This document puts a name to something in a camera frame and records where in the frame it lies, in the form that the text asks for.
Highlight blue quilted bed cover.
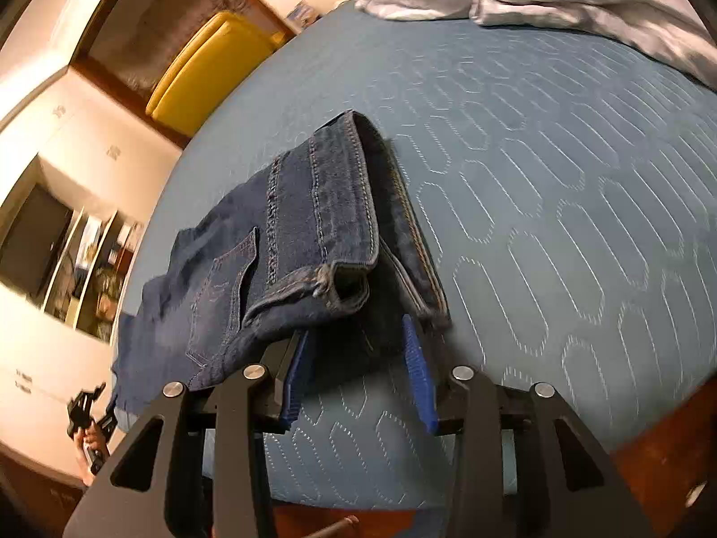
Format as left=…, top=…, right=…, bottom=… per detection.
left=114, top=0, right=717, bottom=512

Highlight black television screen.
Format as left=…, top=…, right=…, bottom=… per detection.
left=1, top=185, right=73, bottom=299

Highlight person's left hand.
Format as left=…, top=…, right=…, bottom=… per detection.
left=73, top=421, right=109, bottom=487

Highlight dark blue denim jeans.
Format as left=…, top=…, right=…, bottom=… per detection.
left=113, top=111, right=449, bottom=415

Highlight brown framed curtained window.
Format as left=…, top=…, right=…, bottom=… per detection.
left=70, top=0, right=295, bottom=147

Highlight white shelf unit with items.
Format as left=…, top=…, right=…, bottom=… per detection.
left=40, top=208, right=145, bottom=343

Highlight yellow armchair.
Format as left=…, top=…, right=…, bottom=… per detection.
left=146, top=11, right=287, bottom=137

